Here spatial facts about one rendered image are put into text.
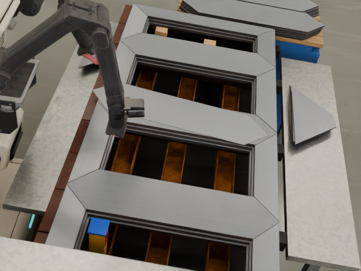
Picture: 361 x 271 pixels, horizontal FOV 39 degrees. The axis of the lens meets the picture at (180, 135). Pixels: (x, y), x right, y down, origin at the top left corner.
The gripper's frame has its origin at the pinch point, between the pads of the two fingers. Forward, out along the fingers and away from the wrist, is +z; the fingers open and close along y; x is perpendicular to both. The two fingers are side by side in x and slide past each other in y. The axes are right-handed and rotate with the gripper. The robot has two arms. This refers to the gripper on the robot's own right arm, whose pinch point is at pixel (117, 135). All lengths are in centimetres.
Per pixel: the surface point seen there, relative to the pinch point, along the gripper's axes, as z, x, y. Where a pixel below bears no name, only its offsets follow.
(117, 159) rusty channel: 18.2, 0.3, -0.8
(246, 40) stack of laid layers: 25, -48, 82
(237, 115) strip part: 7, -45, 23
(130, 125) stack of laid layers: 3.7, -3.3, 7.6
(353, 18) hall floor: 154, -154, 250
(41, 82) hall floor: 111, 75, 95
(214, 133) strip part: 3.4, -36.7, 10.5
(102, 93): 5.3, 11.2, 21.4
